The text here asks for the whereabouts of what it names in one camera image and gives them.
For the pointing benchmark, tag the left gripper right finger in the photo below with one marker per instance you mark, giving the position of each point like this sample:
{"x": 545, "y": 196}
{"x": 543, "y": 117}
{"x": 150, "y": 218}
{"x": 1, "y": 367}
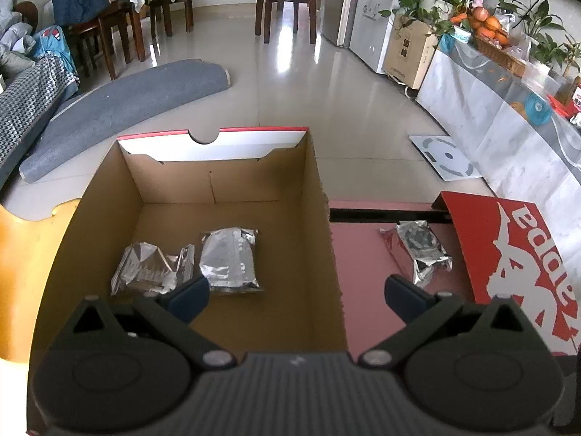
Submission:
{"x": 424, "y": 314}

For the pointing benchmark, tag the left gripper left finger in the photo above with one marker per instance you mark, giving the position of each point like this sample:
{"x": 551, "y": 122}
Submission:
{"x": 169, "y": 316}

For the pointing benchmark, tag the silver foil pouch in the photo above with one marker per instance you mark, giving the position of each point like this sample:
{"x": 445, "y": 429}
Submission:
{"x": 144, "y": 267}
{"x": 227, "y": 260}
{"x": 417, "y": 251}

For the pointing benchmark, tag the red Kappa box lid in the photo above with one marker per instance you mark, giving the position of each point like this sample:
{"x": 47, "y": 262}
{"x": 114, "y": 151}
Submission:
{"x": 508, "y": 249}

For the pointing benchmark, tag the red cardboard shoe box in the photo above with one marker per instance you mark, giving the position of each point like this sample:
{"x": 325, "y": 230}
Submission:
{"x": 97, "y": 369}

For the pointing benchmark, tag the pink lap desk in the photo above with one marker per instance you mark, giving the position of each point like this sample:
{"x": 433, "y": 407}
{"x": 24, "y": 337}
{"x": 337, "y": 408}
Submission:
{"x": 363, "y": 263}

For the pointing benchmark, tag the white bathroom scale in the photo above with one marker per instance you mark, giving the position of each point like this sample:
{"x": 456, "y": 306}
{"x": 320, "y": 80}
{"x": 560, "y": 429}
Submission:
{"x": 445, "y": 158}

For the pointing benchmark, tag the yellow plastic chair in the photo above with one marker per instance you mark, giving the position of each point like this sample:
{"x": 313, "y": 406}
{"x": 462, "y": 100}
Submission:
{"x": 28, "y": 250}

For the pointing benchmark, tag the white marble tv cabinet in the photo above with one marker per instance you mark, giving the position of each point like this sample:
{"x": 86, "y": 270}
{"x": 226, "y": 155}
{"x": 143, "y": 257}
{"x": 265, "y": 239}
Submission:
{"x": 481, "y": 106}

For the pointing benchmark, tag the grey rolled floor mat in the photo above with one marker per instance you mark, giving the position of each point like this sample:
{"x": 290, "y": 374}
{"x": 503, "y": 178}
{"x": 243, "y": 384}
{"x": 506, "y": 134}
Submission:
{"x": 119, "y": 105}

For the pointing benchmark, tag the blue round fan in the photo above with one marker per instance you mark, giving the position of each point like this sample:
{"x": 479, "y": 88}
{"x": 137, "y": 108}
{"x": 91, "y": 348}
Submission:
{"x": 538, "y": 111}

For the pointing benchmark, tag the houndstooth sofa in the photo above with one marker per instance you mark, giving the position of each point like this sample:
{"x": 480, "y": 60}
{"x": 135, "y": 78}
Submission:
{"x": 28, "y": 104}

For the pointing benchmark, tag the brown cardboard carton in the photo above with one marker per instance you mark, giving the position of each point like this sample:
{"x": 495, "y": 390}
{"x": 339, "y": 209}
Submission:
{"x": 410, "y": 51}

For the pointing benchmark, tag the white chest freezer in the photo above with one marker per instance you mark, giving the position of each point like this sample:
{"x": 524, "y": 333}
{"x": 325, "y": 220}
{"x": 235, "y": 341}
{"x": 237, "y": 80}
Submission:
{"x": 372, "y": 27}

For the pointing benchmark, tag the basket of oranges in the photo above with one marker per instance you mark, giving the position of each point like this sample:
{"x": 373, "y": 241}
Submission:
{"x": 490, "y": 37}

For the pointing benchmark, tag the pile of grey clothes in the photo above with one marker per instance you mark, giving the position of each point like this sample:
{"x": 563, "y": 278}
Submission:
{"x": 18, "y": 23}

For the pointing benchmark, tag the silver refrigerator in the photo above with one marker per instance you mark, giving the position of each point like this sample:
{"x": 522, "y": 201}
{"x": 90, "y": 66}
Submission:
{"x": 338, "y": 21}

